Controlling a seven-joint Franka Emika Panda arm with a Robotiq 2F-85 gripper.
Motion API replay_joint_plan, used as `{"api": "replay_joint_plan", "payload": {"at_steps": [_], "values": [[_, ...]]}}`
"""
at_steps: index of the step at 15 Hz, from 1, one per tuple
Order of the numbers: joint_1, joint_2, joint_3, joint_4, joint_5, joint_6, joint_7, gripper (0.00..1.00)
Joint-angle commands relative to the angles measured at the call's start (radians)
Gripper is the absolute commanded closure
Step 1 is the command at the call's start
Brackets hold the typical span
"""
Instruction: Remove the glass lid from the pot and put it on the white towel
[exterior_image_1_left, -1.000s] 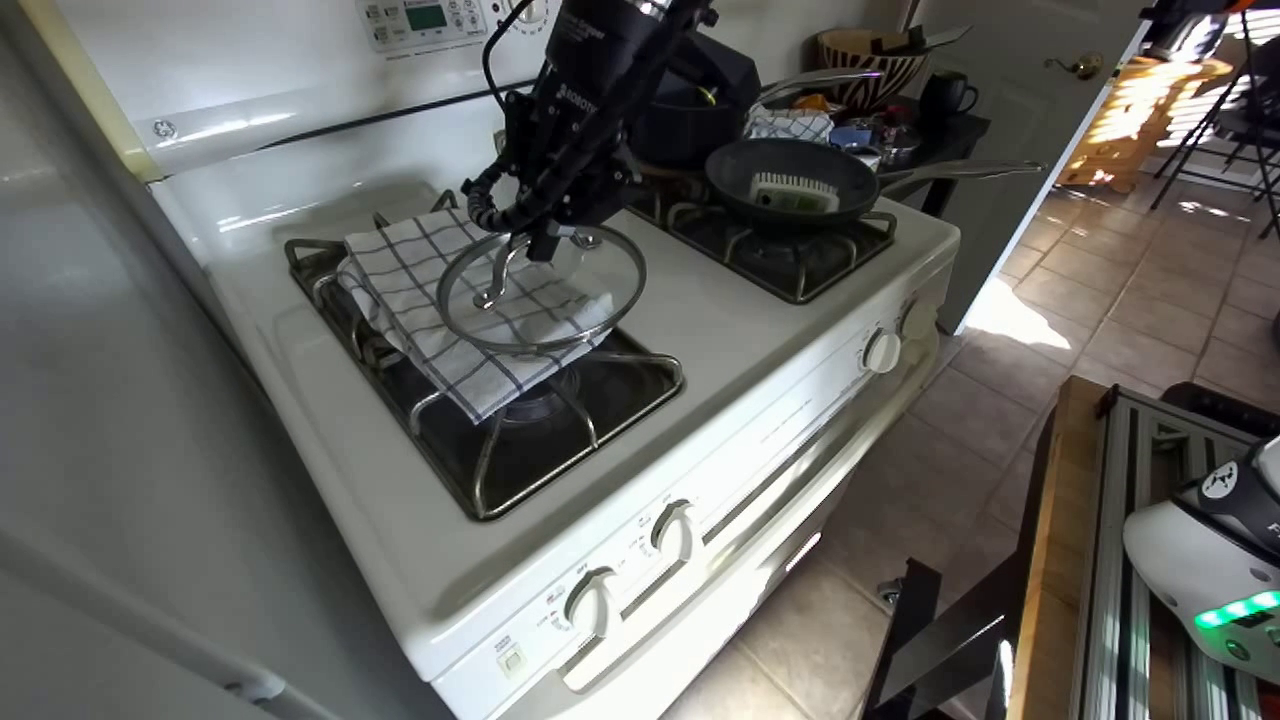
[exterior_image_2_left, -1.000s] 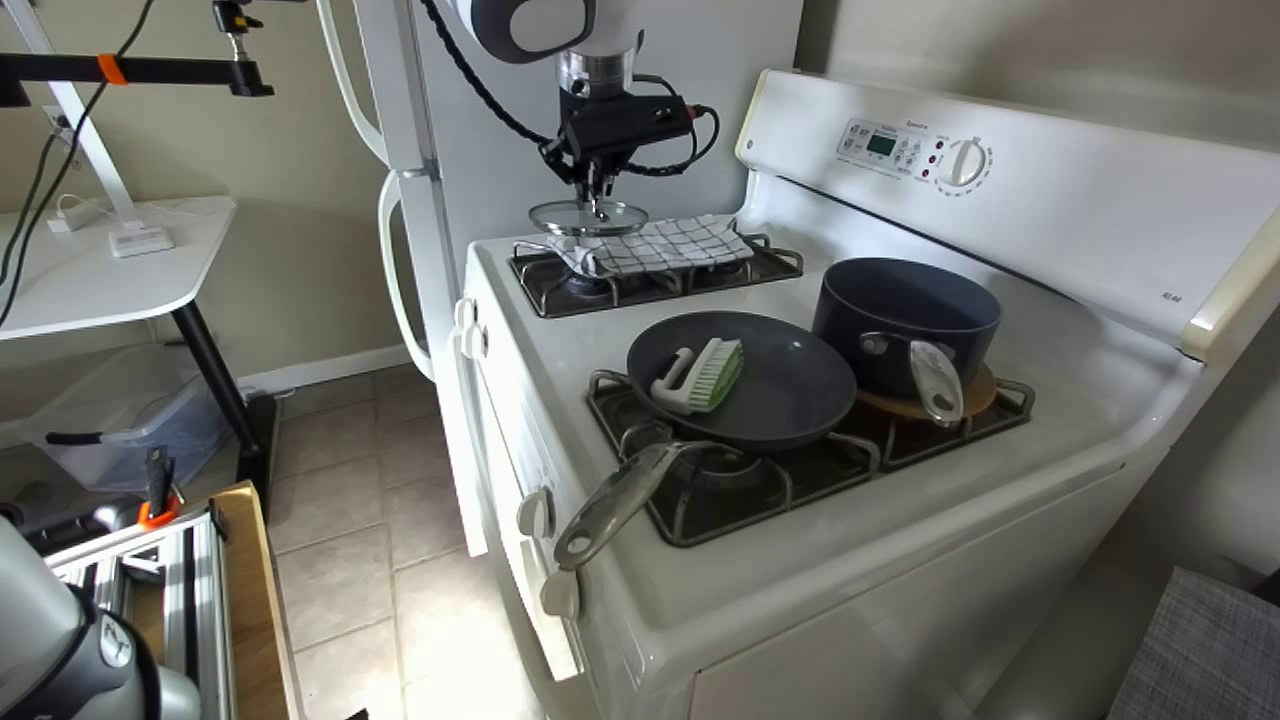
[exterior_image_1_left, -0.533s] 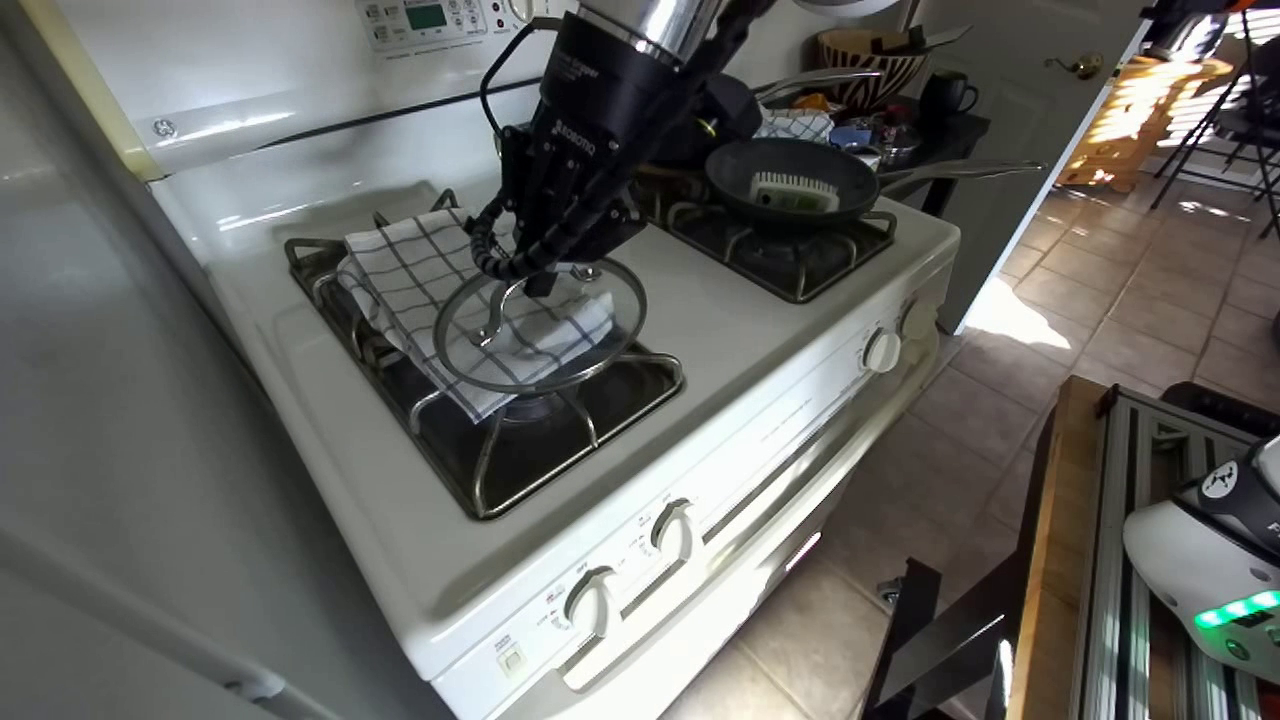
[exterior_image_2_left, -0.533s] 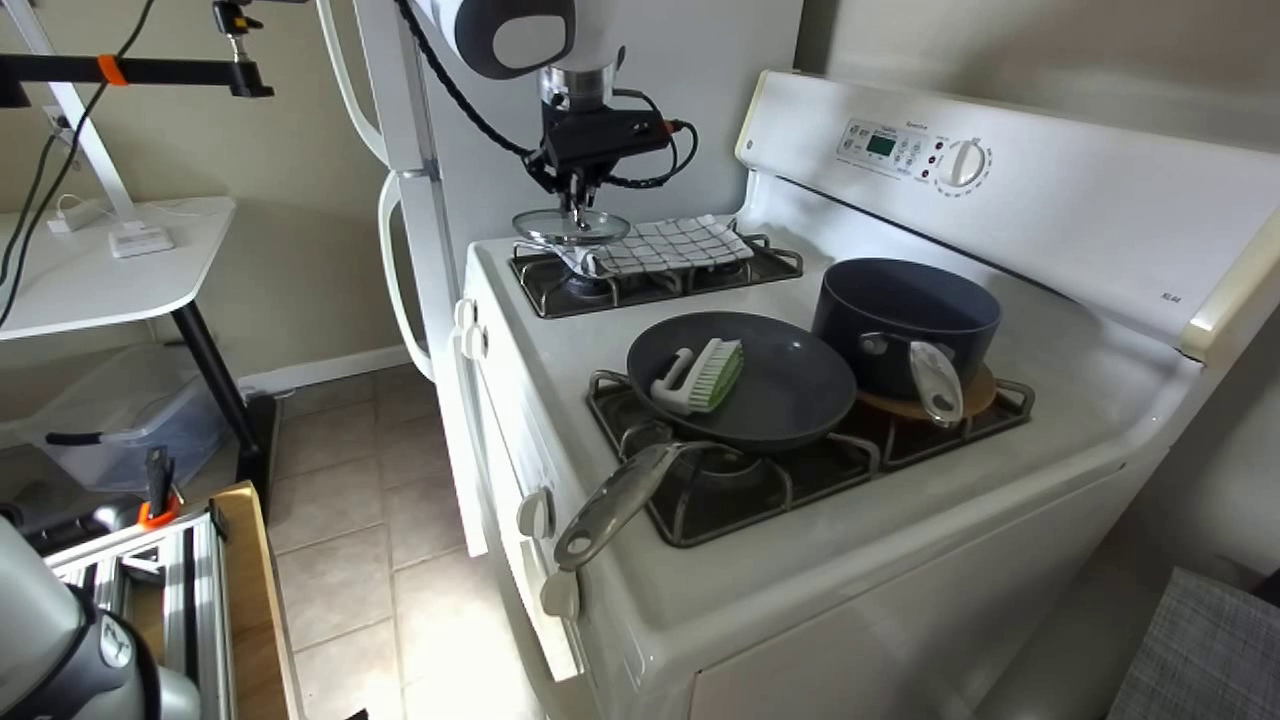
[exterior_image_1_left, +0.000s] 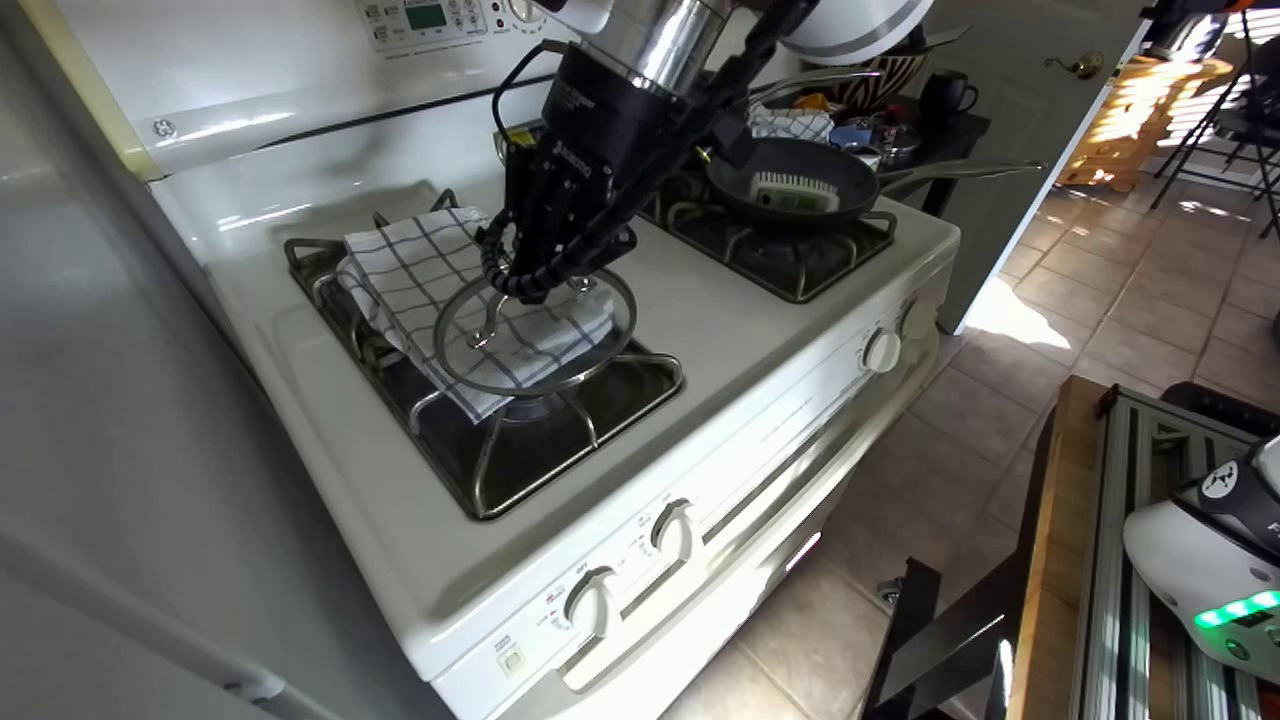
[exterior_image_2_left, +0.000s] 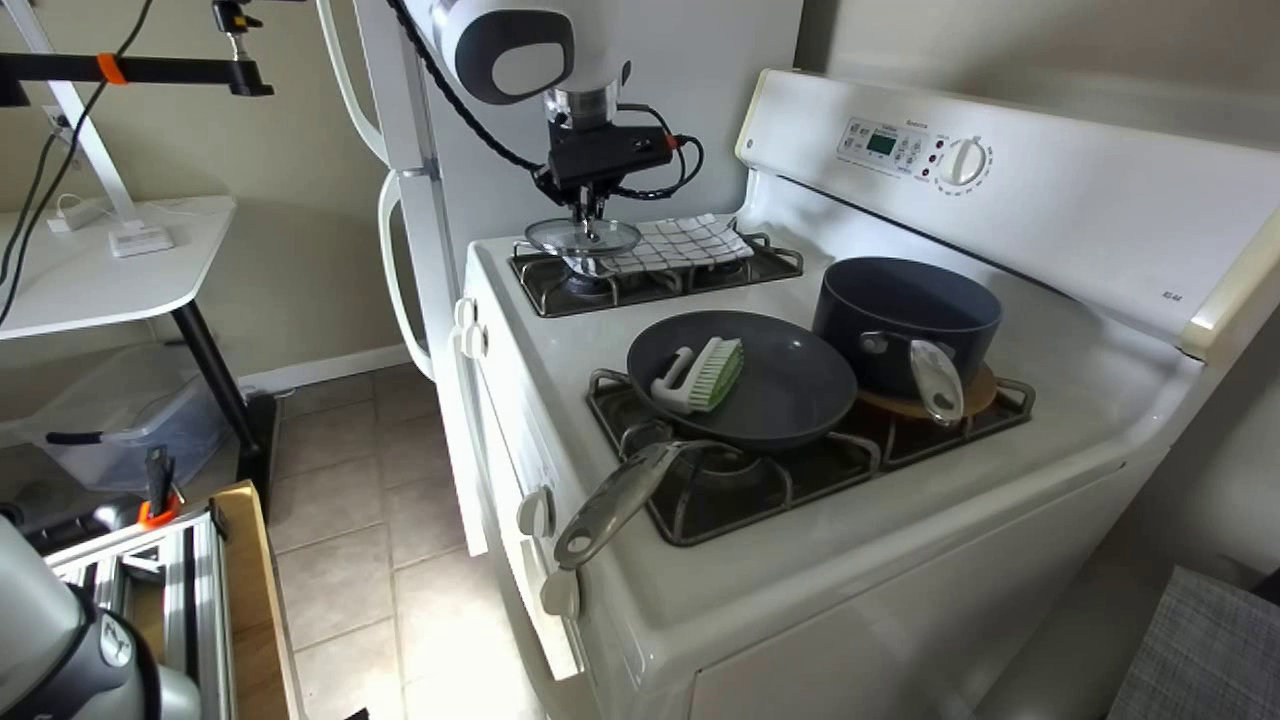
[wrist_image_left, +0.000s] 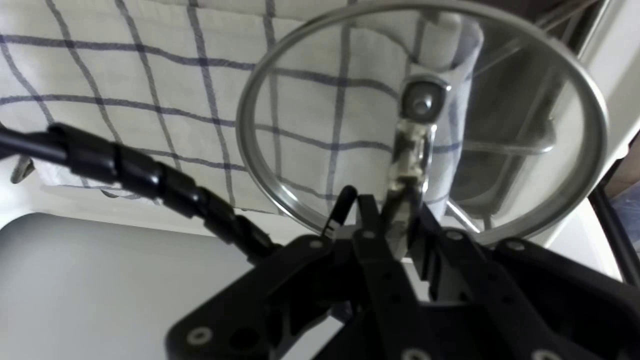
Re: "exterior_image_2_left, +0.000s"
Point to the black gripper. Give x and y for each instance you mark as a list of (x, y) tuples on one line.
[(604, 154)]

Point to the white checkered towel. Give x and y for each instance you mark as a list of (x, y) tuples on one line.
[(687, 246)]

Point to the black cooking pot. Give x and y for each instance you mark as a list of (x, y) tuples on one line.
[(883, 343)]

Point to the white stove knob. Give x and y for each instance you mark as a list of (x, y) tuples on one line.
[(560, 595), (468, 331), (536, 508)]

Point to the black stove grate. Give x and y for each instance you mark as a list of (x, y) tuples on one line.
[(826, 462), (745, 266)]

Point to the green white sponge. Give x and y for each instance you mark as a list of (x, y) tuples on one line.
[(703, 375)]

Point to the black frying pan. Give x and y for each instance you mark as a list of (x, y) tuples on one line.
[(772, 375)]

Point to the white oven timer dial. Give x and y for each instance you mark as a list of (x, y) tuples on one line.
[(966, 161)]

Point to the round wooden trivet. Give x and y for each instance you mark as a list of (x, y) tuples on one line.
[(981, 389)]

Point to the small white box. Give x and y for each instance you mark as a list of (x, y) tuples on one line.
[(142, 242)]

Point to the white gas stove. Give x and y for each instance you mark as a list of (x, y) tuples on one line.
[(935, 535)]

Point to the white side table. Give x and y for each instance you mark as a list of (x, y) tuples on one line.
[(94, 272)]

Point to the white slanted pole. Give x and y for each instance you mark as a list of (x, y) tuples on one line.
[(94, 154)]

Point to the wooden board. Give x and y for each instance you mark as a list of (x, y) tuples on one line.
[(252, 601)]

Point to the clear plastic storage bin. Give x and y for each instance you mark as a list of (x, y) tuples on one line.
[(120, 422)]

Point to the orange black clamp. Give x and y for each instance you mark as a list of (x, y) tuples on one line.
[(162, 501)]

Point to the grey checkered cloth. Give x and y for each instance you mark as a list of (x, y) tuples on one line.
[(1203, 653)]

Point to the aluminium frame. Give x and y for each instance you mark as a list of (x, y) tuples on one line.
[(172, 601)]

